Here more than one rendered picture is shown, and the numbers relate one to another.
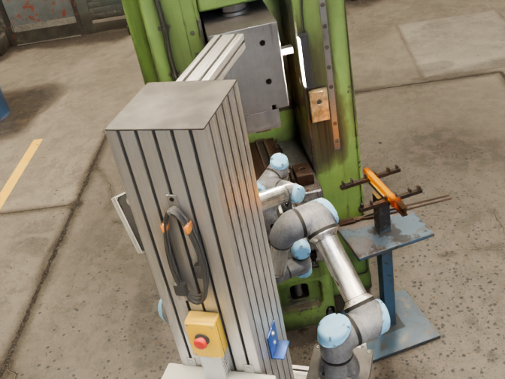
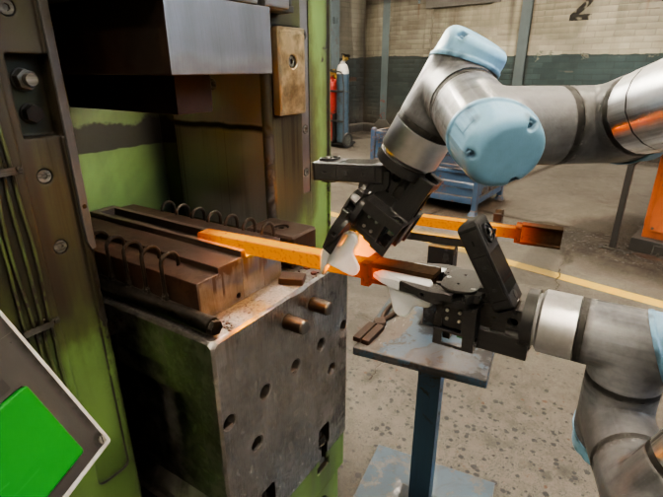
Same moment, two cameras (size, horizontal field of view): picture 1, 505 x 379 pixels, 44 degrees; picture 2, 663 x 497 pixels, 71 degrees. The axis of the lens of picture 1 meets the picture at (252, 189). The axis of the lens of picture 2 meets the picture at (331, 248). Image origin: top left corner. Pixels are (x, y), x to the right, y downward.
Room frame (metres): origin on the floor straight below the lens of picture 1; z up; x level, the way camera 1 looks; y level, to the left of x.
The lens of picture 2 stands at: (2.05, 0.40, 1.28)
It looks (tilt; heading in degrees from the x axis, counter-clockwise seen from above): 21 degrees down; 306
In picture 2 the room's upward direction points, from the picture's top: straight up
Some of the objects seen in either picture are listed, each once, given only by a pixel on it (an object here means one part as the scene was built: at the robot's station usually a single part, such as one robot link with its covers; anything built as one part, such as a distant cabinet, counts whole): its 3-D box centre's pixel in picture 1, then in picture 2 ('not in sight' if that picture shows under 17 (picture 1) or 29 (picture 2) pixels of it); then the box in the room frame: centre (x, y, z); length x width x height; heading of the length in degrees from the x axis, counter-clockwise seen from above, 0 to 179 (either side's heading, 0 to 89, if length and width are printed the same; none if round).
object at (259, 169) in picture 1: (263, 165); (160, 249); (2.79, -0.08, 0.96); 0.42 x 0.20 x 0.09; 3
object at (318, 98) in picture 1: (319, 104); (289, 72); (2.73, -0.40, 1.27); 0.09 x 0.02 x 0.17; 93
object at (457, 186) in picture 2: not in sight; (437, 164); (3.94, -4.08, 0.36); 1.20 x 0.80 x 0.72; 178
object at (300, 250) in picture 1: (299, 245); (632, 344); (2.04, -0.15, 1.00); 0.11 x 0.08 x 0.09; 4
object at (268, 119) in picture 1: (251, 104); (129, 41); (2.79, -0.08, 1.32); 0.42 x 0.20 x 0.10; 3
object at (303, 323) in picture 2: not in sight; (296, 323); (2.51, -0.13, 0.87); 0.04 x 0.03 x 0.03; 3
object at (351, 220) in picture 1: (394, 210); (410, 291); (2.56, -0.70, 0.69); 0.60 x 0.04 x 0.01; 94
